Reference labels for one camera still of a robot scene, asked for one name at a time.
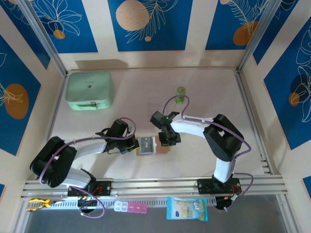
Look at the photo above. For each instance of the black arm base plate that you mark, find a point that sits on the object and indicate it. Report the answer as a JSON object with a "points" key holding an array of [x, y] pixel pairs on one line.
{"points": [[206, 187], [104, 188]]}

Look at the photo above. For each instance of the yellow black pliers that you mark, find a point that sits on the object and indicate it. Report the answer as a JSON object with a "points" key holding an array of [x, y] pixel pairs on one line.
{"points": [[39, 202]]}

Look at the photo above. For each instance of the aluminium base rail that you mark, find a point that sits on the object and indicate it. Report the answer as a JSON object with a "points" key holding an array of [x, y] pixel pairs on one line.
{"points": [[155, 184]]}

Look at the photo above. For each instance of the mint green zip pouch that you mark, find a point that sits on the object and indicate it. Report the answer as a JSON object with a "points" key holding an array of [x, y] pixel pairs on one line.
{"points": [[88, 87]]}

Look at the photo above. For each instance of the pink pill box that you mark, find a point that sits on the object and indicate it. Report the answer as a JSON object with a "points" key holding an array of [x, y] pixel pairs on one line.
{"points": [[138, 208]]}

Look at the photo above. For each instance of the tan leather card holder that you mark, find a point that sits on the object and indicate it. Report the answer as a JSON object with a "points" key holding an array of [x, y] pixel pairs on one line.
{"points": [[160, 151]]}

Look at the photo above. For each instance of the clear pill box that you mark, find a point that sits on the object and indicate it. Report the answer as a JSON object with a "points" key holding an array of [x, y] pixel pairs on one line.
{"points": [[120, 206]]}

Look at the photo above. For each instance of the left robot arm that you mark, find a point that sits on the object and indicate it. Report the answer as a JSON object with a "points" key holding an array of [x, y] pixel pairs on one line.
{"points": [[53, 162]]}

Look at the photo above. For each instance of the aluminium side rail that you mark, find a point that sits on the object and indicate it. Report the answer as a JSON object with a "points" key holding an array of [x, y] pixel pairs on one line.
{"points": [[243, 92], [57, 104]]}

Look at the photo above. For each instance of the aluminium frame post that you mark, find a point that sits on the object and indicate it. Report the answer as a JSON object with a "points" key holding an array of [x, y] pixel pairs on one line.
{"points": [[43, 36], [257, 36]]}

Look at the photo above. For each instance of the small green bottle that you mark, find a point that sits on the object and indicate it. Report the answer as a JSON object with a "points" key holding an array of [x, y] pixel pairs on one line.
{"points": [[180, 91]]}

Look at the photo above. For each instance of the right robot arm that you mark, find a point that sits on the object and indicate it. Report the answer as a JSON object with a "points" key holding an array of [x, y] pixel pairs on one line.
{"points": [[223, 138]]}

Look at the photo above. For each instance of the blue snack packet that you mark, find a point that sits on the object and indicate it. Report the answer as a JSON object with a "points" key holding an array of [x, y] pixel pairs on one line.
{"points": [[187, 208]]}

